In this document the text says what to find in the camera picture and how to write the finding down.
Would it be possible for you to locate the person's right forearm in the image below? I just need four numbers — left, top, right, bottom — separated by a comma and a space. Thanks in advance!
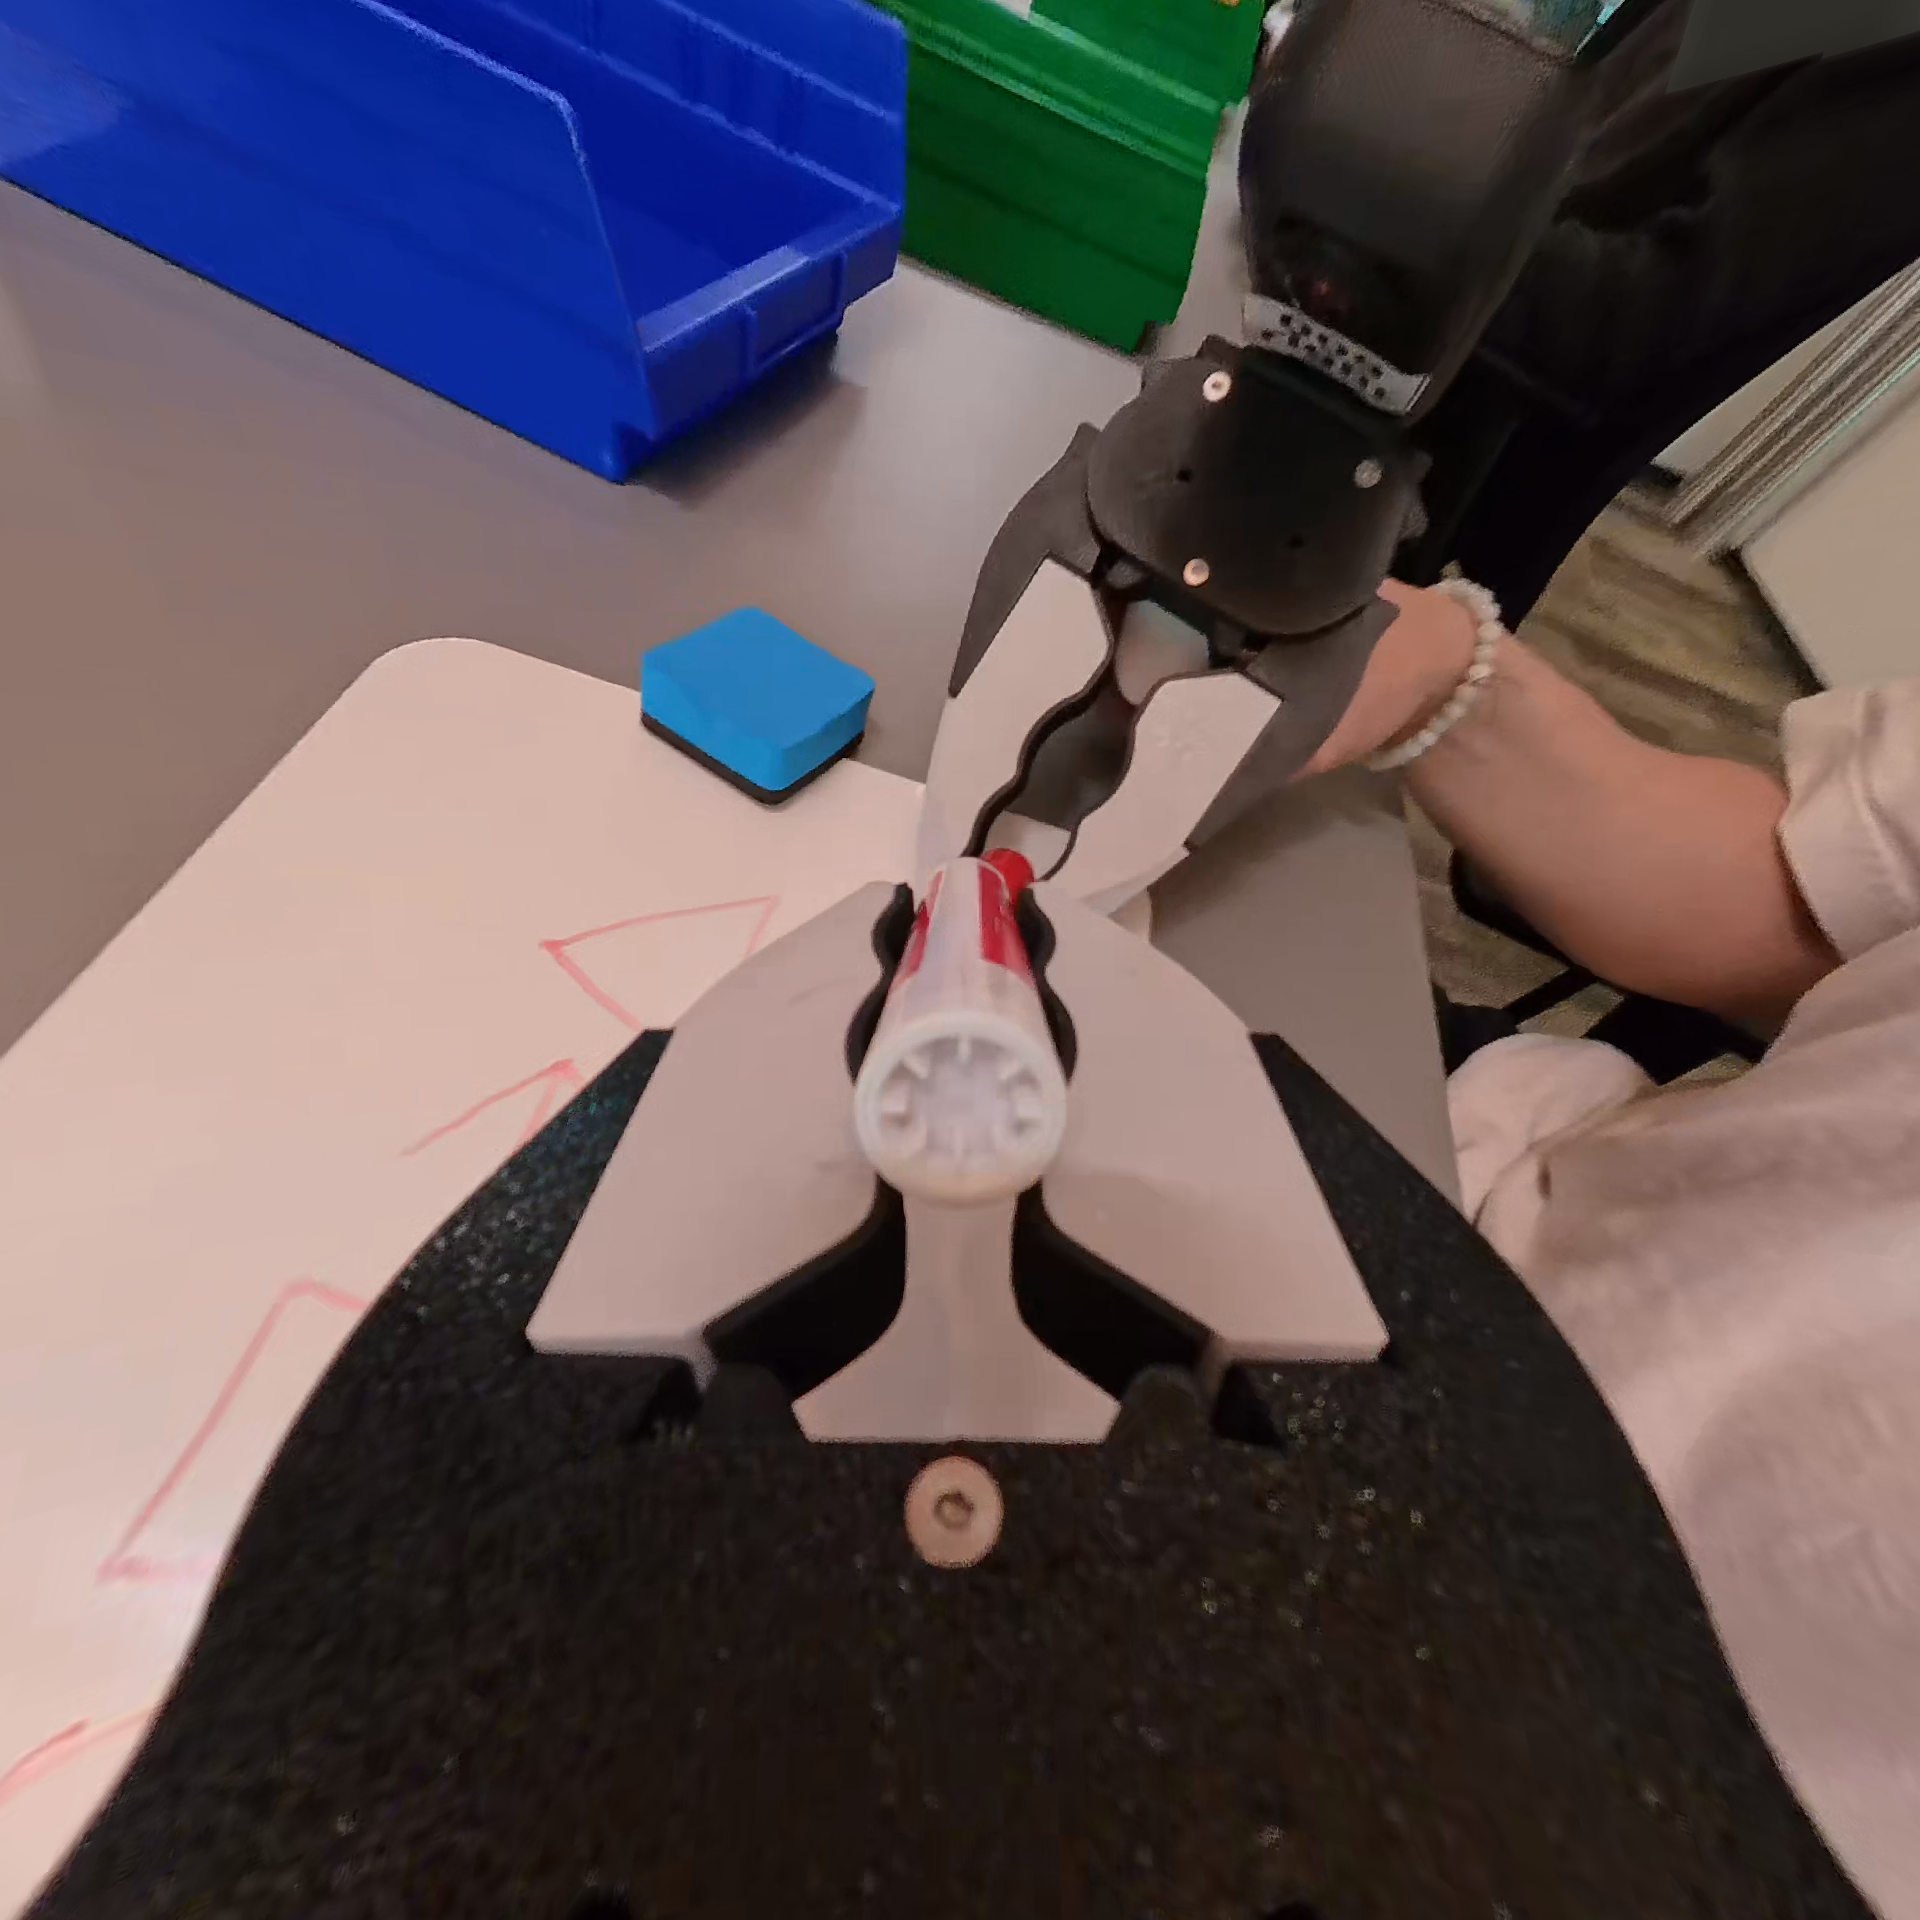
1408, 631, 1844, 1038

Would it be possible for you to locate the white whiteboard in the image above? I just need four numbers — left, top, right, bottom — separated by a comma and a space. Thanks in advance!
0, 636, 1161, 1824

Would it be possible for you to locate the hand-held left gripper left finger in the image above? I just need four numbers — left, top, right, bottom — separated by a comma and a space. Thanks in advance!
523, 878, 912, 1403

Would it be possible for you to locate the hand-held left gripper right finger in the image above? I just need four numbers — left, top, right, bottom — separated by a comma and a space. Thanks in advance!
1012, 878, 1389, 1403

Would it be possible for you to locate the person's right hand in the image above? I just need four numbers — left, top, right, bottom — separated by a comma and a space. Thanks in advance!
1299, 579, 1486, 780

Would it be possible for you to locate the blue foam eraser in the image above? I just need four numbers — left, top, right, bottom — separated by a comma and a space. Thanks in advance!
642, 609, 879, 808

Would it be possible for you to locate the red dry-erase marker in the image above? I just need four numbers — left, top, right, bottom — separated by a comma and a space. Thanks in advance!
853, 855, 1073, 1213

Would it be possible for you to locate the green plastic bin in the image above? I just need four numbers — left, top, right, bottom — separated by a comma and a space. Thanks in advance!
871, 0, 1271, 355

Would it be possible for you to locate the metal frame rail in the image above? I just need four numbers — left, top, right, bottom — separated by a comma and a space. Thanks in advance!
1664, 252, 1920, 559

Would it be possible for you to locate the white bead bracelet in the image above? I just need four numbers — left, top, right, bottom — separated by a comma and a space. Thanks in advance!
1362, 576, 1510, 776

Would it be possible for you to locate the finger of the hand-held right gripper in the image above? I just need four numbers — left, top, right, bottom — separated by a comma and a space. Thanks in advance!
1045, 667, 1290, 923
912, 562, 1119, 889

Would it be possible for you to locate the blue plastic bin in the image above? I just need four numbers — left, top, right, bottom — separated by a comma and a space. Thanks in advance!
0, 0, 910, 484

